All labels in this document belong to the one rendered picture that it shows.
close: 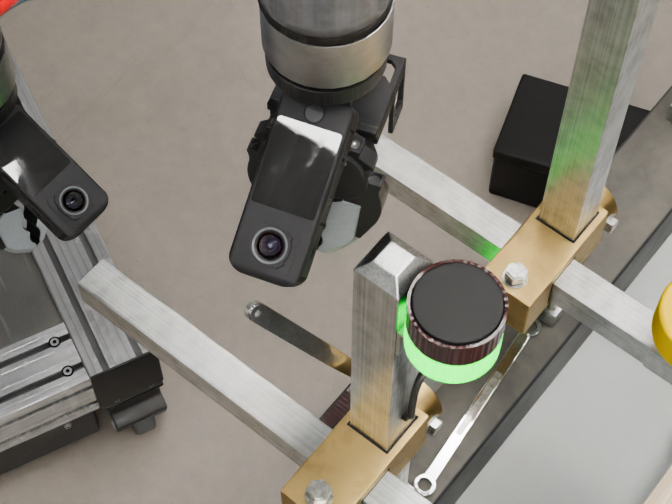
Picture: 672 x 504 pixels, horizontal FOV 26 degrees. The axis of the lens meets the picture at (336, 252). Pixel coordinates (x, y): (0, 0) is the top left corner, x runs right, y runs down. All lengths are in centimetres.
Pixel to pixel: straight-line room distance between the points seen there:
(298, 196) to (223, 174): 139
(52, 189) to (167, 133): 122
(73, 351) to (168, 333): 72
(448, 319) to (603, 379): 56
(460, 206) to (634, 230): 23
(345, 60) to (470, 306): 17
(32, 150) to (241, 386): 24
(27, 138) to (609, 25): 42
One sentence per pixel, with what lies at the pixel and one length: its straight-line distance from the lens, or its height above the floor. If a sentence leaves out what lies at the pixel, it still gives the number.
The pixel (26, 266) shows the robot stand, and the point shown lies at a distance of 195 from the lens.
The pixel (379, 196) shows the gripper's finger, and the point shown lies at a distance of 91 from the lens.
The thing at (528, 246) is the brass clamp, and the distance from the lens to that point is 120.
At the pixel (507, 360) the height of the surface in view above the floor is 71.
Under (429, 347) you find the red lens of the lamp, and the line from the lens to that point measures 86.
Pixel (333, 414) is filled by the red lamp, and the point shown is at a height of 70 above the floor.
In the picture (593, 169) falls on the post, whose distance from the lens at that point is 112.
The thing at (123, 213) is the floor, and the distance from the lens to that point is 222.
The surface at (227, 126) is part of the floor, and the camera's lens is 229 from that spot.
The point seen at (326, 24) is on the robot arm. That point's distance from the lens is 77.
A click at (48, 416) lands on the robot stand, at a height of 18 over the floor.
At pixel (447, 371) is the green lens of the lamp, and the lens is 87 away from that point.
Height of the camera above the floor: 187
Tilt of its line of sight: 60 degrees down
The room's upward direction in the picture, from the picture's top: straight up
